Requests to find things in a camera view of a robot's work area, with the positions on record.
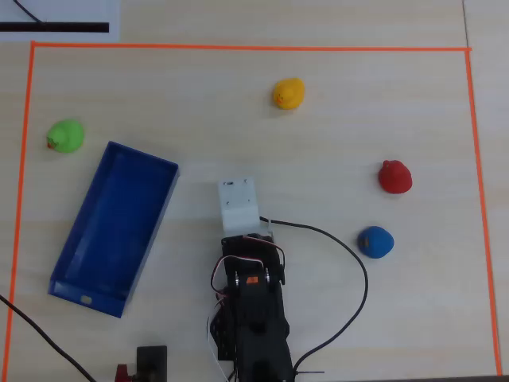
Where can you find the long horizontal orange tape line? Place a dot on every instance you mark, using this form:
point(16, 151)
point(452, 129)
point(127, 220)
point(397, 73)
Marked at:
point(254, 47)

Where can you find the yellow rubber duck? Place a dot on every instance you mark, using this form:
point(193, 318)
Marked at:
point(291, 92)

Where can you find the black table clamp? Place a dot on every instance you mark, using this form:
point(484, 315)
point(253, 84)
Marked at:
point(152, 360)

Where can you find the green rubber duck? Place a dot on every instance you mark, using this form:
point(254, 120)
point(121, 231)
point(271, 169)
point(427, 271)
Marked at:
point(68, 137)

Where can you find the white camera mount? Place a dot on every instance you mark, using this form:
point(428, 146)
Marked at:
point(238, 199)

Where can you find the blue rubber duck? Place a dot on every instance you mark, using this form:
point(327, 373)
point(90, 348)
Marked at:
point(378, 242)

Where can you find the black strip on paper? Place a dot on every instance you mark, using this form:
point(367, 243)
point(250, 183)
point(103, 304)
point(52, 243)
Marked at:
point(71, 27)

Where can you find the white paper sheet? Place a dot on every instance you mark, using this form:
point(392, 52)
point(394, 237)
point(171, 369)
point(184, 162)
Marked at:
point(79, 10)

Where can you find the red rubber duck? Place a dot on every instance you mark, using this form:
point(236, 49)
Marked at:
point(395, 179)

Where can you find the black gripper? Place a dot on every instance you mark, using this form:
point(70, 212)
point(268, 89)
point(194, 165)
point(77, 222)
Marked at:
point(250, 243)

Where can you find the blue plastic box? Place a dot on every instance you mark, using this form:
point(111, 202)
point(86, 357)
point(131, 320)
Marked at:
point(115, 223)

